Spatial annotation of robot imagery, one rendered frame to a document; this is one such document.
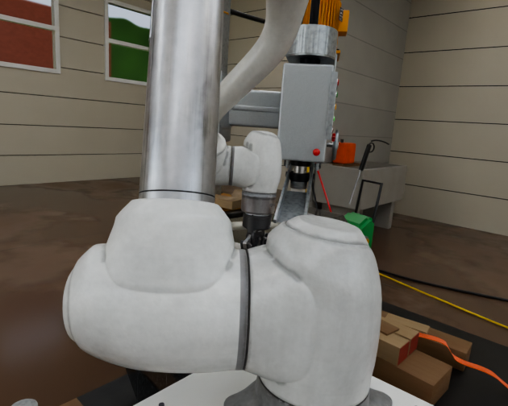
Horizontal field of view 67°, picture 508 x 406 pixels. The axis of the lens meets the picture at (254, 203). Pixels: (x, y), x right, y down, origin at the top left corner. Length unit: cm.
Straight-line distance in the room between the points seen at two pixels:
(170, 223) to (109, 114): 768
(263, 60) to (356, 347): 55
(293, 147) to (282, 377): 135
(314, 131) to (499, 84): 478
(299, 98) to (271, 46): 97
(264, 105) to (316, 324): 201
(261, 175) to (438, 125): 560
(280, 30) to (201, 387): 62
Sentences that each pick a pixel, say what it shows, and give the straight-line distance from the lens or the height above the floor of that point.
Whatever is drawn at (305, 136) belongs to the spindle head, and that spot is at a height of 123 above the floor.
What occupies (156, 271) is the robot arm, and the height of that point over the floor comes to 111.
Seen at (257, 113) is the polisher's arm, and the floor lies 133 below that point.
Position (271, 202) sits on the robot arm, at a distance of 98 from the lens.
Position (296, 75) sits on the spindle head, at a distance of 176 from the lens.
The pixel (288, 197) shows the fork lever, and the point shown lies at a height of 96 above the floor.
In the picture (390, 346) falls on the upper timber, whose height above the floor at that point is 23.
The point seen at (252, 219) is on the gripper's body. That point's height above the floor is 104.
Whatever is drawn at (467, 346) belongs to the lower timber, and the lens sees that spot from 261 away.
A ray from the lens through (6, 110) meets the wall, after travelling 744.
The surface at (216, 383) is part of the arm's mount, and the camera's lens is 65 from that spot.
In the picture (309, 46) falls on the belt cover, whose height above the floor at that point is 161.
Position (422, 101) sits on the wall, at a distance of 654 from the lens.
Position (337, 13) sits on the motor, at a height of 193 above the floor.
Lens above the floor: 128
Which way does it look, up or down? 12 degrees down
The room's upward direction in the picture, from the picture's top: 4 degrees clockwise
